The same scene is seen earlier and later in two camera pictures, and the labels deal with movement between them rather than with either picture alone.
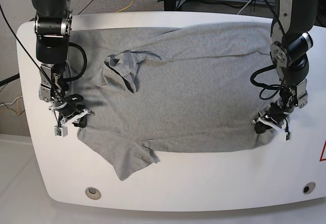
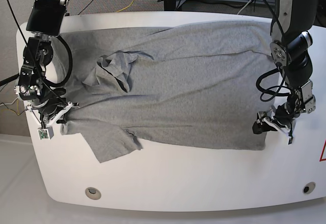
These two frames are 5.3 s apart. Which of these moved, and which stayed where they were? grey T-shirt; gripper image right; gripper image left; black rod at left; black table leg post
Moved: gripper image right; gripper image left; grey T-shirt
Stayed: black table leg post; black rod at left
